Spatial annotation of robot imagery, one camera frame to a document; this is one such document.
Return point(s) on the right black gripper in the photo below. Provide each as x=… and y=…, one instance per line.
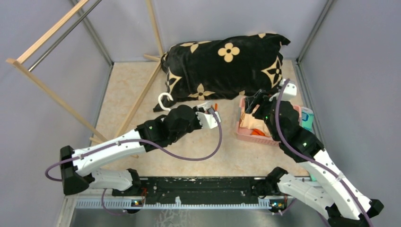
x=264, y=100

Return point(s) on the pink plastic basket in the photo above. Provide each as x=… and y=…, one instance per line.
x=245, y=134

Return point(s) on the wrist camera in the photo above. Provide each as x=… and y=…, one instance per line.
x=288, y=91
x=207, y=120

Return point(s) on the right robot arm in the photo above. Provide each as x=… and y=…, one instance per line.
x=338, y=201

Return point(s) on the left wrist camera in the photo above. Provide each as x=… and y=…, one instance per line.
x=207, y=120

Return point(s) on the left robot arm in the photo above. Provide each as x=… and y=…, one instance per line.
x=79, y=166

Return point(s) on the wooden drying rack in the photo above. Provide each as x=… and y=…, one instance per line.
x=76, y=70

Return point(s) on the cream boxer underwear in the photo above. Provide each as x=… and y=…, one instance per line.
x=248, y=121

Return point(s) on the metal rack rod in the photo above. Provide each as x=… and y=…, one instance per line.
x=63, y=36

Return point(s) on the orange underwear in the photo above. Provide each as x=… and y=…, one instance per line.
x=258, y=132

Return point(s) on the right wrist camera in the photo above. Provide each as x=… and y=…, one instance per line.
x=288, y=91

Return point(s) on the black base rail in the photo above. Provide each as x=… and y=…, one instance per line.
x=200, y=188

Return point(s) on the black floral pillow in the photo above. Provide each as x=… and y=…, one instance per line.
x=222, y=69

